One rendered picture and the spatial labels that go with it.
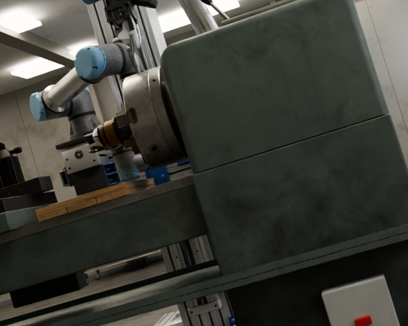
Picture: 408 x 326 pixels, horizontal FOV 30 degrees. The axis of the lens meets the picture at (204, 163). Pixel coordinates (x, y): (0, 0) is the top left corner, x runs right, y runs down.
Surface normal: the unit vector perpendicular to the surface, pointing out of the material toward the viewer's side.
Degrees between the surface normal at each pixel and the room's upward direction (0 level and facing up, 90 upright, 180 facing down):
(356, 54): 90
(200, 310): 90
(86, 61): 89
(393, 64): 90
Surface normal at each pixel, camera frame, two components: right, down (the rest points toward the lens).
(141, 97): -0.29, -0.34
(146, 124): -0.14, 0.18
